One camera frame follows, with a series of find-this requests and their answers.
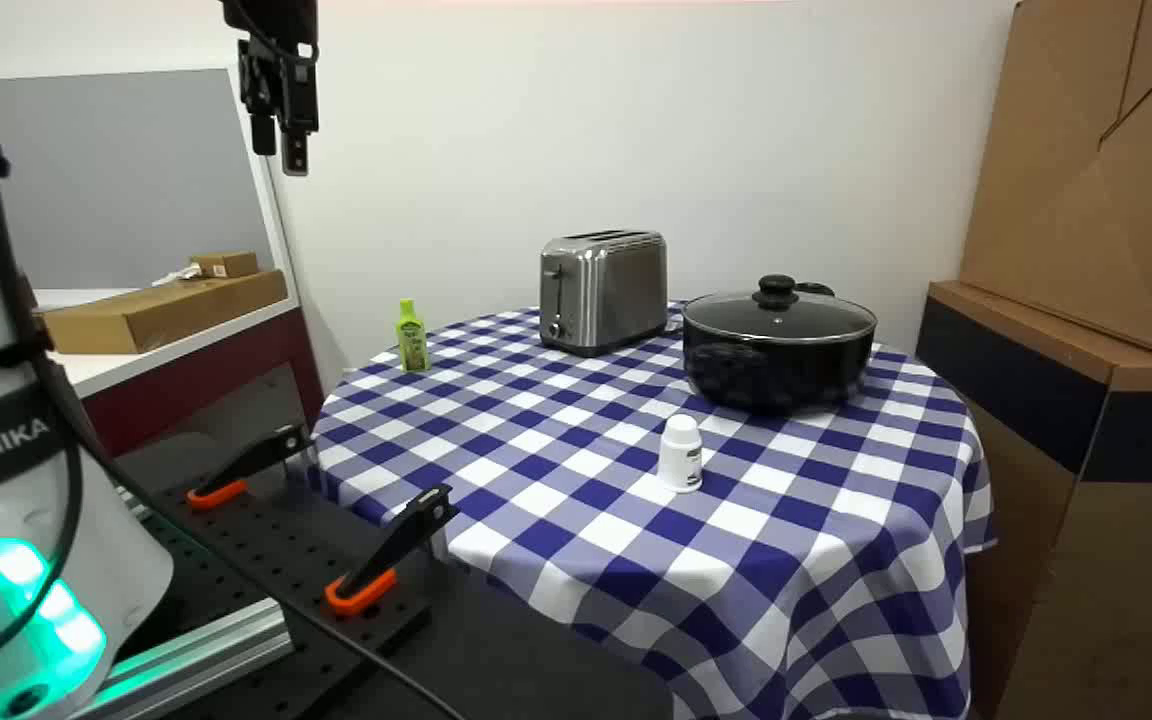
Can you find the aluminium profile rail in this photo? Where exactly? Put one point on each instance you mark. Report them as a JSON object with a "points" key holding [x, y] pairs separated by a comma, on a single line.
{"points": [[201, 654]]}

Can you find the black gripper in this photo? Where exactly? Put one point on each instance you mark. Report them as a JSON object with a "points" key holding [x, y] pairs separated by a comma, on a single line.
{"points": [[274, 16]]}

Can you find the small white pill bottle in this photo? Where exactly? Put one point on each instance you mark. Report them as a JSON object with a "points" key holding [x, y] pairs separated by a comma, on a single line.
{"points": [[681, 453]]}

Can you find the black perforated mounting board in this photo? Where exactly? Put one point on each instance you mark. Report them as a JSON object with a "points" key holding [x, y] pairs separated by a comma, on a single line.
{"points": [[271, 562]]}

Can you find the large brown cardboard box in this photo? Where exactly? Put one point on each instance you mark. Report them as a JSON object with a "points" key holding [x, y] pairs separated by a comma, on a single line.
{"points": [[1109, 162]]}

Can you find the small wooden block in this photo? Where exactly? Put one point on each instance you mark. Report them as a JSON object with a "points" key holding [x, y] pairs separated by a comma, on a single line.
{"points": [[210, 264]]}

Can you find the blue white checkered tablecloth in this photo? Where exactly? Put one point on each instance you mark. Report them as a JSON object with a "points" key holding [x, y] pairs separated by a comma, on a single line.
{"points": [[739, 533]]}

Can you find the grey partition panel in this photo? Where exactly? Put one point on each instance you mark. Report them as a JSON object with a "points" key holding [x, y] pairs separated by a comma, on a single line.
{"points": [[123, 172]]}

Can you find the stainless steel toaster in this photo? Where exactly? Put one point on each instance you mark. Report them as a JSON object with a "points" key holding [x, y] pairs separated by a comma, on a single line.
{"points": [[596, 284]]}

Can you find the glass pot lid black knob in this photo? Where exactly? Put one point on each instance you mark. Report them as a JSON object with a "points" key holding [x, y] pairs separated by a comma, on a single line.
{"points": [[776, 309]]}

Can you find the flat brown cardboard box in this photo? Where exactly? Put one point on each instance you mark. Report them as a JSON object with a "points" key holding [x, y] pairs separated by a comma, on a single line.
{"points": [[160, 309]]}

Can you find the white desk maroon front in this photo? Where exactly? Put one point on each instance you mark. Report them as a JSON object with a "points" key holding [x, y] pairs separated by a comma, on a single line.
{"points": [[191, 382]]}

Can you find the green plastic bottle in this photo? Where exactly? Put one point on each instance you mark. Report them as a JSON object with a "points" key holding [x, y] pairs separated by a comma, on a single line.
{"points": [[414, 336]]}

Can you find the black cooking pot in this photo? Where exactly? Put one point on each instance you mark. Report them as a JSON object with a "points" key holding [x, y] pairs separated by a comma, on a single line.
{"points": [[776, 366]]}

